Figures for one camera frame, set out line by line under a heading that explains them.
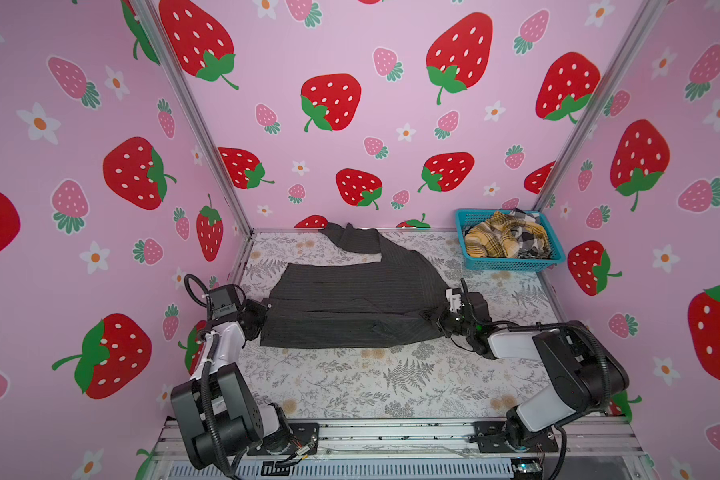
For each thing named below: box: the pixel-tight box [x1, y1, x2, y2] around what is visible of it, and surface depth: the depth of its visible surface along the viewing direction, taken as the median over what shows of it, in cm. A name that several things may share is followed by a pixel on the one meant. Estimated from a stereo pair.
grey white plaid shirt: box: [509, 207, 551, 260], surface depth 106 cm
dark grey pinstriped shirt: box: [260, 222, 450, 347], surface depth 105 cm
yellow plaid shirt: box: [464, 211, 549, 258], surface depth 106 cm
